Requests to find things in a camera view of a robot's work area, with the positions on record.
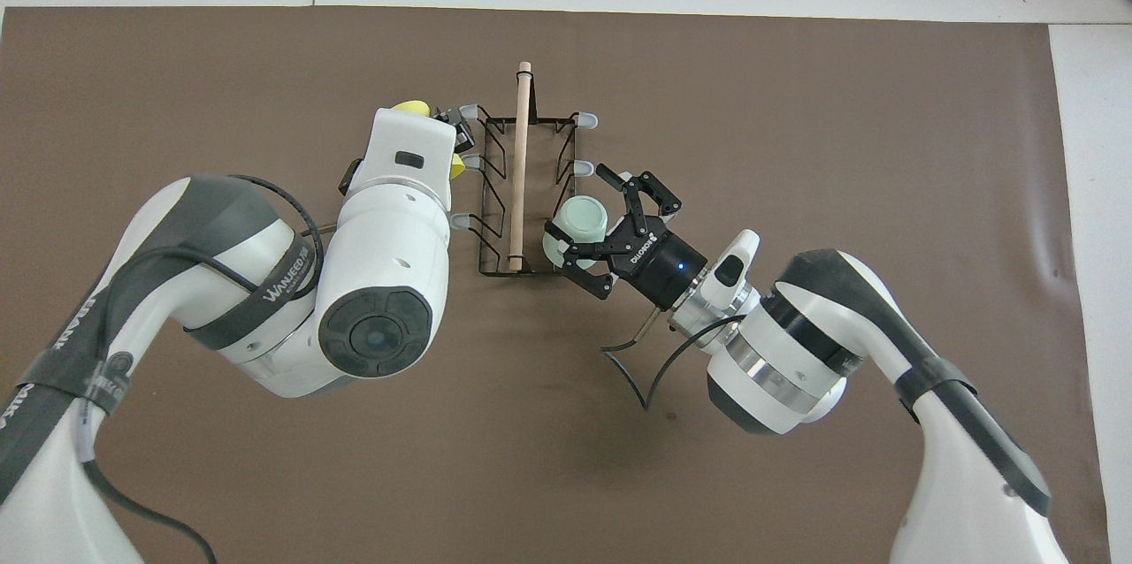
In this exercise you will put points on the yellow plastic cup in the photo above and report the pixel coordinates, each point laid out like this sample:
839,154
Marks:
411,108

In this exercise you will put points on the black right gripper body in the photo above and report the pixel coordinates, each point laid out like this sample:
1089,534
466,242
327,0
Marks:
663,268

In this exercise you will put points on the pale green plastic cup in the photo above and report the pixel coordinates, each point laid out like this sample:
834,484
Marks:
579,224

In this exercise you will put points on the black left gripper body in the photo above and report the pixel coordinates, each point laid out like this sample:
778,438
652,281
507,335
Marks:
464,138

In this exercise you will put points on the brown table mat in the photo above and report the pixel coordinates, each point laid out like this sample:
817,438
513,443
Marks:
531,458

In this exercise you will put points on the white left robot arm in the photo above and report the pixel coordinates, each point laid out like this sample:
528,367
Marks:
380,237

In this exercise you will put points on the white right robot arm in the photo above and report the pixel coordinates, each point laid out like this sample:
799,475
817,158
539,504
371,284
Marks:
796,343

